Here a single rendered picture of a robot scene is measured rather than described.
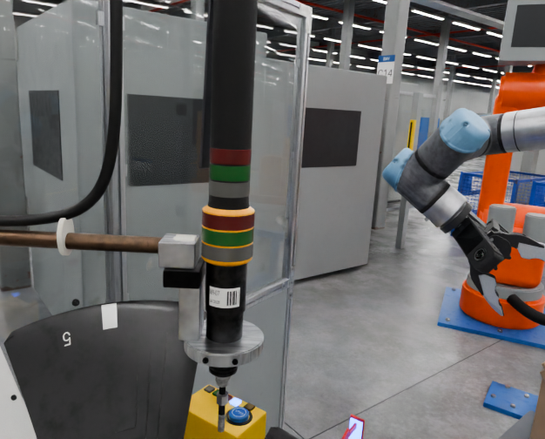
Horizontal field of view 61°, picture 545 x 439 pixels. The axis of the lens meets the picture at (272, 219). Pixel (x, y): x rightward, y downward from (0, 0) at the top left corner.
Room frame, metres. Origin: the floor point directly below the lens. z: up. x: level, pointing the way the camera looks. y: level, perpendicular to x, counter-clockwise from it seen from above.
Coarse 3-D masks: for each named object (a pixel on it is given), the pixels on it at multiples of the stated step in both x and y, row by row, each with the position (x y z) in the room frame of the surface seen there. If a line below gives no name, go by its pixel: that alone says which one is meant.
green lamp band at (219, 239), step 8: (208, 232) 0.36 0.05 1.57; (216, 232) 0.36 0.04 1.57; (240, 232) 0.36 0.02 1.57; (248, 232) 0.36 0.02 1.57; (208, 240) 0.36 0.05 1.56; (216, 240) 0.36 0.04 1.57; (224, 240) 0.35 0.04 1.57; (232, 240) 0.36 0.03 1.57; (240, 240) 0.36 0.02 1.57; (248, 240) 0.36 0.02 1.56
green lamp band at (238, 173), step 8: (216, 168) 0.36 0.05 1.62; (224, 168) 0.36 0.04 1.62; (232, 168) 0.36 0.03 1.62; (240, 168) 0.36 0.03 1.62; (248, 168) 0.37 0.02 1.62; (216, 176) 0.36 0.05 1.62; (224, 176) 0.36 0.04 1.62; (232, 176) 0.36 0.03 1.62; (240, 176) 0.36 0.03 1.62; (248, 176) 0.37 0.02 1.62
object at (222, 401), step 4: (220, 388) 0.37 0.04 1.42; (224, 388) 0.37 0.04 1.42; (220, 392) 0.37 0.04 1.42; (224, 392) 0.37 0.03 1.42; (220, 396) 0.37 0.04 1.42; (224, 396) 0.37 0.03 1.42; (220, 400) 0.37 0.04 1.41; (224, 400) 0.37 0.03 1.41; (220, 404) 0.37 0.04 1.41; (224, 404) 0.37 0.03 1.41; (220, 408) 0.37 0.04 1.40; (224, 408) 0.37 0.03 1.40; (220, 412) 0.37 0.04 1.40; (224, 412) 0.37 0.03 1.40; (220, 416) 0.37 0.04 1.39; (224, 416) 0.37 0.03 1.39; (220, 420) 0.37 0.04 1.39; (224, 420) 0.37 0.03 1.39; (220, 424) 0.37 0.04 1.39; (224, 424) 0.37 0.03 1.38; (220, 428) 0.37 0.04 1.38; (224, 428) 0.37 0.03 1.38; (220, 432) 0.37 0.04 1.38
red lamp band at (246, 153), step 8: (216, 152) 0.36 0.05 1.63; (224, 152) 0.36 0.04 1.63; (232, 152) 0.36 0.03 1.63; (240, 152) 0.36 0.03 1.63; (248, 152) 0.37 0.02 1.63; (216, 160) 0.36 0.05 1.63; (224, 160) 0.36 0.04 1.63; (232, 160) 0.36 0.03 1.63; (240, 160) 0.36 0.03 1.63; (248, 160) 0.37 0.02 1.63
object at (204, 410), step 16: (192, 400) 0.86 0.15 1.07; (208, 400) 0.86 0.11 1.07; (192, 416) 0.82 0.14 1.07; (208, 416) 0.81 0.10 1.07; (256, 416) 0.82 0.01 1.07; (192, 432) 0.82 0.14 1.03; (208, 432) 0.79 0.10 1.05; (224, 432) 0.77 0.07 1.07; (240, 432) 0.77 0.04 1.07; (256, 432) 0.81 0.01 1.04
